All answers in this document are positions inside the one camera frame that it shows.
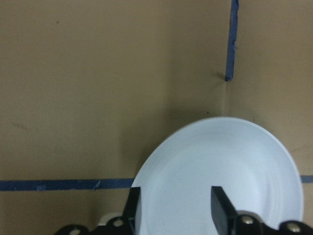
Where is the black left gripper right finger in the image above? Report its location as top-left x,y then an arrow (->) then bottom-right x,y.
211,186 -> 238,235

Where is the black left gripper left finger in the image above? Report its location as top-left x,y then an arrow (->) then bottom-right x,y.
122,187 -> 142,235

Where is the blue plate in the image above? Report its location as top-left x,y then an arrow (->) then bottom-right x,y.
133,117 -> 304,235

